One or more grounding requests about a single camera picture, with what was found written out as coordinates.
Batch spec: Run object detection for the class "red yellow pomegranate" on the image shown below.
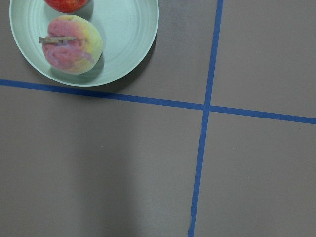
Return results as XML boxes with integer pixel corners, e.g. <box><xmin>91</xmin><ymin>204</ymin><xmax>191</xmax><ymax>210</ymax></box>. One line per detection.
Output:
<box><xmin>44</xmin><ymin>0</ymin><xmax>89</xmax><ymax>13</ymax></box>

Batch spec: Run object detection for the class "yellow pink peach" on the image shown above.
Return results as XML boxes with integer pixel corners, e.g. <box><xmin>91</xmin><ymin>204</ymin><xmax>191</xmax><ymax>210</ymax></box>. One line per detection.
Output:
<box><xmin>42</xmin><ymin>15</ymin><xmax>103</xmax><ymax>75</ymax></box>

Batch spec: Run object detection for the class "green plate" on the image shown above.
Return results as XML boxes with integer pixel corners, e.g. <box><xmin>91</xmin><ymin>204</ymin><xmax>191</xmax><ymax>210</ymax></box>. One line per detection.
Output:
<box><xmin>9</xmin><ymin>0</ymin><xmax>159</xmax><ymax>87</ymax></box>

